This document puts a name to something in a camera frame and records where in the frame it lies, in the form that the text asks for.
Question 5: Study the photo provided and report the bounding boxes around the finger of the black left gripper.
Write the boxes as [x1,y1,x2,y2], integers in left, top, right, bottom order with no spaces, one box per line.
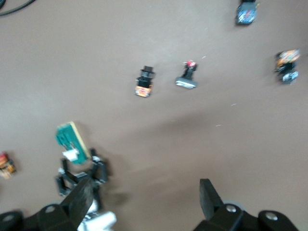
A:
[58,157,70,178]
[89,148,109,185]

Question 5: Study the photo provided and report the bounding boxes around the red yellow emergency stop button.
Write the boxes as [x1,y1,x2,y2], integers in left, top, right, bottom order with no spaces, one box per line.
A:
[0,151,17,180]

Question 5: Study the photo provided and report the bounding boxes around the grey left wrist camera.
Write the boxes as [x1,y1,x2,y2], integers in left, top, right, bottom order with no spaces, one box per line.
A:
[78,199,118,231]

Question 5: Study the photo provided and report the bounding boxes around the black selector orange contact block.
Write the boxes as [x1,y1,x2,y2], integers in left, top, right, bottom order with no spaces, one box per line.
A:
[274,49,301,85]

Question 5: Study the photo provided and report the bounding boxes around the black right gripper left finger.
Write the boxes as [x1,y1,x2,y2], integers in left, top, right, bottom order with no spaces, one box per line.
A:
[0,178,94,231]

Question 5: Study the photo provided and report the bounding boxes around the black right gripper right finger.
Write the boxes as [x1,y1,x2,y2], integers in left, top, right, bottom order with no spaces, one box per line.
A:
[192,178,300,231]

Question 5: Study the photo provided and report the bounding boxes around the black pushbutton orange contact block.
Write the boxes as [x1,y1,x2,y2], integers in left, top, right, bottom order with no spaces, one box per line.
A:
[134,65,156,98]

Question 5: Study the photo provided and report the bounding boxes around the black looped cable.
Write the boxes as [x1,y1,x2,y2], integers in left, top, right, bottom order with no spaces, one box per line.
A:
[0,0,37,17]

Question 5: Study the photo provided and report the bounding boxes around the green pushbutton blue contact block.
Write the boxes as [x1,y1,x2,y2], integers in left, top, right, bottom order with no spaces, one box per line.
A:
[235,0,260,26]

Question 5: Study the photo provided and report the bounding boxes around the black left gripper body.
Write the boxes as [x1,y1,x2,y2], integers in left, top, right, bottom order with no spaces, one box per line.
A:
[55,172,102,197]

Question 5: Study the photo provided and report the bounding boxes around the green load switch white handle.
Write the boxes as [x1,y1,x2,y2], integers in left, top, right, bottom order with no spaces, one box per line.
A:
[55,121,92,166]

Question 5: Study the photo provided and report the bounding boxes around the black flat button red block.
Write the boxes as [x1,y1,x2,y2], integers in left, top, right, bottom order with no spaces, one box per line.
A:
[175,60,199,90]

